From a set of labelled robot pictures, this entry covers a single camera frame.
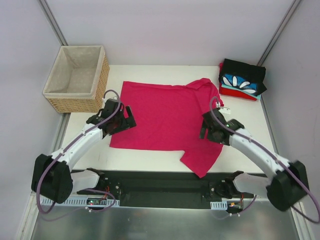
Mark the magenta pink t-shirt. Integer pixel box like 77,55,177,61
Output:
110,78,223,178

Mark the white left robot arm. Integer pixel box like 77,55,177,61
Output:
31,98,137,204

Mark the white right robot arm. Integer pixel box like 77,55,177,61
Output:
200,109,309,212

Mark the red folded t-shirt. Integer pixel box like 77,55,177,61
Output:
219,84,257,101

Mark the light teal folded t-shirt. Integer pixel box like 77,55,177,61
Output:
221,84,261,99

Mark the woven wicker basket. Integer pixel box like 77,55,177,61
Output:
42,45,110,114

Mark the black folded printed t-shirt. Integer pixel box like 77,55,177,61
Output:
218,58,267,95

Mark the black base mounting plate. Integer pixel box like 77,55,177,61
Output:
74,167,253,209

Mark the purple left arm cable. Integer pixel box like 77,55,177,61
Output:
36,89,123,222

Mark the right white cable duct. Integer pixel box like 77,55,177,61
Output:
210,200,228,211

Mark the white cable duct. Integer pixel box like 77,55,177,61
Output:
55,196,120,208
210,200,228,211

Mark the left white cable duct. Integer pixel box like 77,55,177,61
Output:
55,196,120,208

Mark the left aluminium corner post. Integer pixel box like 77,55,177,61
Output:
37,0,68,46

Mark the aluminium corner post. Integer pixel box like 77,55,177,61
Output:
256,0,303,67
37,0,68,46

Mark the right aluminium corner post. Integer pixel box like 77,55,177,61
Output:
256,0,303,67

